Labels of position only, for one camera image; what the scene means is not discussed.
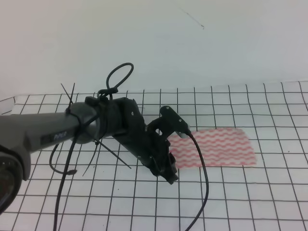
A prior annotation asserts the white black grid tablecloth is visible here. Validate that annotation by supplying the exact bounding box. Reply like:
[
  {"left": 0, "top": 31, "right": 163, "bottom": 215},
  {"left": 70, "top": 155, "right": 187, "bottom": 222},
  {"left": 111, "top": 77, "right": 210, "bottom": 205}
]
[{"left": 0, "top": 81, "right": 308, "bottom": 231}]

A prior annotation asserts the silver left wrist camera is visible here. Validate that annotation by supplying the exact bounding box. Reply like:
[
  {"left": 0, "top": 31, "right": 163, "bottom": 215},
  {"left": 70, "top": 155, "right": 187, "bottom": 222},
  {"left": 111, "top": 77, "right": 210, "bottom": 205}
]
[{"left": 147, "top": 105, "right": 191, "bottom": 139}]

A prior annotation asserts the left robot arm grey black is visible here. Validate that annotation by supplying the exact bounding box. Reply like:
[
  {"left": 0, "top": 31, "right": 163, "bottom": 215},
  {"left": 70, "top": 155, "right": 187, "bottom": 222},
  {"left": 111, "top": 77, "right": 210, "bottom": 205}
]
[{"left": 0, "top": 87, "right": 178, "bottom": 211}]

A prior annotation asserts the pink wavy striped towel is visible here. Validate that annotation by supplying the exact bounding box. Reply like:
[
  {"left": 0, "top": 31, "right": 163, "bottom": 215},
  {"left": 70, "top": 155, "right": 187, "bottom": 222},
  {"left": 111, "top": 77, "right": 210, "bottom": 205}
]
[{"left": 168, "top": 128, "right": 257, "bottom": 169}]

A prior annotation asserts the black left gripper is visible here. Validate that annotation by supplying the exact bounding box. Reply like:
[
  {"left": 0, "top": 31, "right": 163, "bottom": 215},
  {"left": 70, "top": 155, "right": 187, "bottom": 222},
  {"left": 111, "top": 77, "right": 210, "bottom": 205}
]
[{"left": 113, "top": 120, "right": 179, "bottom": 185}]

